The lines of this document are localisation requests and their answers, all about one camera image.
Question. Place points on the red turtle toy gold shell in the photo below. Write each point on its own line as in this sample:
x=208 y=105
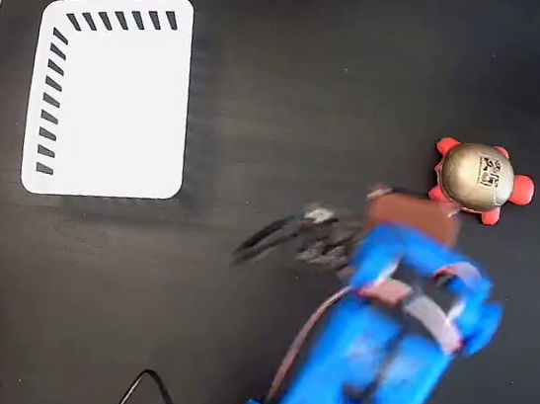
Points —
x=475 y=176

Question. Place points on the blue 3D-printed robot arm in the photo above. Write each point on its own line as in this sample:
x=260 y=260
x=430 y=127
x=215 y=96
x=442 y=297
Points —
x=370 y=350

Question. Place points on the white rectangular tray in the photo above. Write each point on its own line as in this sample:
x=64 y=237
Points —
x=113 y=106

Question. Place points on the small camera circuit board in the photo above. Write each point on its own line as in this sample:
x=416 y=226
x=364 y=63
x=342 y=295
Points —
x=325 y=239

